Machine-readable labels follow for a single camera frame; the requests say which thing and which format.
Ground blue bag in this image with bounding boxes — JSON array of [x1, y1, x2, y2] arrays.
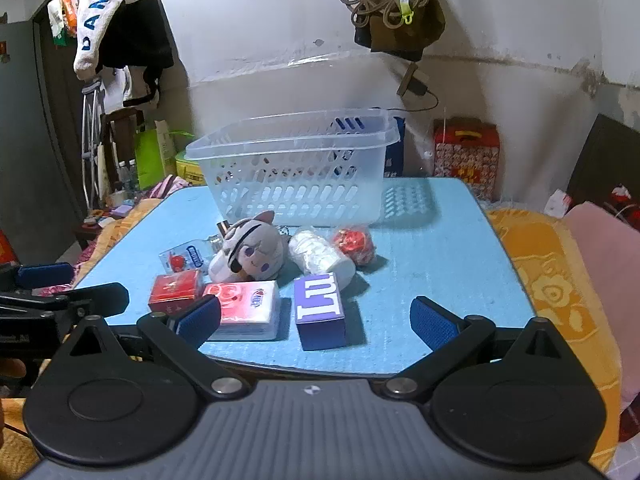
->
[[382, 115, 407, 179]]

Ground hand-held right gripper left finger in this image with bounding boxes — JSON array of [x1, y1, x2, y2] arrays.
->
[[47, 296, 253, 401]]

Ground metal crutches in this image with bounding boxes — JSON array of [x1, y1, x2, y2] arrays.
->
[[80, 77, 109, 211]]

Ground clear plastic basket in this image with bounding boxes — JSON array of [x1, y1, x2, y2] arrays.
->
[[185, 106, 401, 227]]

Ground wooden chair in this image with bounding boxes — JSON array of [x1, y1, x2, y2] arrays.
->
[[102, 107, 145, 171]]

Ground black garment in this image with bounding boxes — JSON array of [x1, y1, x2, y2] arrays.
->
[[95, 0, 175, 107]]

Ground grey-haired plush doll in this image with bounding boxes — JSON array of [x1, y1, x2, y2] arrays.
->
[[207, 211, 290, 281]]

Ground yellow-green box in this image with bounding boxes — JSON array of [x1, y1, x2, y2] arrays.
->
[[175, 150, 207, 187]]

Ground pink floral blanket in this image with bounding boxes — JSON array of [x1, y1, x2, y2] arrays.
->
[[142, 175, 192, 203]]

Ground purple box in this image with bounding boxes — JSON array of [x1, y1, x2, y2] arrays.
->
[[293, 272, 347, 352]]

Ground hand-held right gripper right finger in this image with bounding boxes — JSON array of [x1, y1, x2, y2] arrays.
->
[[382, 296, 591, 402]]

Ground olive hanging bag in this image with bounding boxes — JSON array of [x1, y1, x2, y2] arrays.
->
[[354, 0, 447, 62]]

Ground green shopping bag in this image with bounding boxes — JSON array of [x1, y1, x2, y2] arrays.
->
[[134, 127, 196, 191]]

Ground orange and white plastic bag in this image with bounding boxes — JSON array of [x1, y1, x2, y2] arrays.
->
[[47, 0, 82, 47]]

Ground dark headboard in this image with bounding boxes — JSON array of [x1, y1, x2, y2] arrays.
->
[[567, 114, 640, 233]]

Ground orange floral blanket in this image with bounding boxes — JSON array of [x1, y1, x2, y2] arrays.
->
[[486, 207, 625, 472]]

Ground pink pillow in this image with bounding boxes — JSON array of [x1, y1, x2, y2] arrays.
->
[[562, 201, 640, 413]]

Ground clear packet with blue label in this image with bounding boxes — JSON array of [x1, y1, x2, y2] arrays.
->
[[159, 240, 211, 273]]

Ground red plush item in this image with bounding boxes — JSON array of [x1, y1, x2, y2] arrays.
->
[[602, 184, 640, 226]]

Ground red and white tissue pack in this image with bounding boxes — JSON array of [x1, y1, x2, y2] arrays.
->
[[202, 280, 280, 342]]

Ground red gift box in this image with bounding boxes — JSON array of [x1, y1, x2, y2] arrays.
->
[[432, 119, 502, 202]]

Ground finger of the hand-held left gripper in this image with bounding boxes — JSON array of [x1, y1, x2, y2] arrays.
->
[[0, 282, 131, 319], [0, 262, 76, 292]]

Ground white sweater with blue letters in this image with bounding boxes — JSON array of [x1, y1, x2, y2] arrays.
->
[[73, 0, 156, 81]]

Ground black power adapter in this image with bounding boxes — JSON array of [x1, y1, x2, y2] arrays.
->
[[397, 62, 439, 112]]

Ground dark door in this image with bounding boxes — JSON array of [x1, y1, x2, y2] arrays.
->
[[0, 10, 87, 263]]

